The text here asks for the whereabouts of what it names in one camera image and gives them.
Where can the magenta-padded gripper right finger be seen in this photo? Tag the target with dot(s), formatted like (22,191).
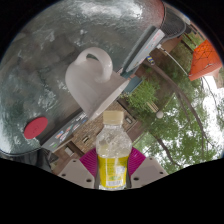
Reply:
(146,171)

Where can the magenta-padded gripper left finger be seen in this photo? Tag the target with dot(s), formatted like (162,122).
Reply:
(76,173)

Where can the yellow-labelled clear drink bottle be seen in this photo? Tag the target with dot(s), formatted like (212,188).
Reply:
(113,166)

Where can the potted plant in blue pot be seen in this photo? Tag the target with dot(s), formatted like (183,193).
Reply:
(143,95)

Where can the white ceramic mug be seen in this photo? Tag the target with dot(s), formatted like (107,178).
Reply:
(86,86)

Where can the blue yellow striped cone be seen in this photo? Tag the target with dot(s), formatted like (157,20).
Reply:
(150,60)

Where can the orange canopy tent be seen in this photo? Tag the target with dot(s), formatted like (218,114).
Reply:
(205,61)

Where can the grey wall utility box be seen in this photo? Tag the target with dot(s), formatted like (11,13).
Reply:
(68,151)

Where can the dark wall lamp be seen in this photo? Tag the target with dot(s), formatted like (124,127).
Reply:
(86,139)
(128,120)

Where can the globe-topped lamp post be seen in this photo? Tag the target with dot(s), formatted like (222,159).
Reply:
(159,114)

